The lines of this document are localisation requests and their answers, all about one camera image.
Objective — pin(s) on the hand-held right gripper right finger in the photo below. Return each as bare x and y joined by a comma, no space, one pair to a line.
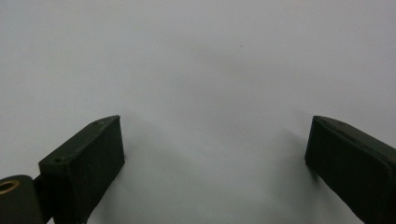
351,168

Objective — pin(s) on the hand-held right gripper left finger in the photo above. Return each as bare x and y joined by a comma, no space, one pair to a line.
88,161

